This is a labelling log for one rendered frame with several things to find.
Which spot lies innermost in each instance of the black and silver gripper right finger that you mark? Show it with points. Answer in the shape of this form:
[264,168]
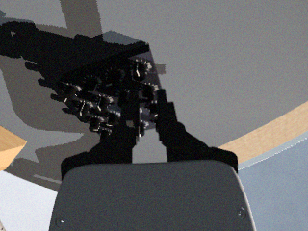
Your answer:
[184,146]

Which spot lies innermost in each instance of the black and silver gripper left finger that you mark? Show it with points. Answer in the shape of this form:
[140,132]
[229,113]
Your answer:
[116,147]

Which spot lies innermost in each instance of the black knob box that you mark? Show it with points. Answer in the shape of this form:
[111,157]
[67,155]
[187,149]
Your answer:
[129,70]

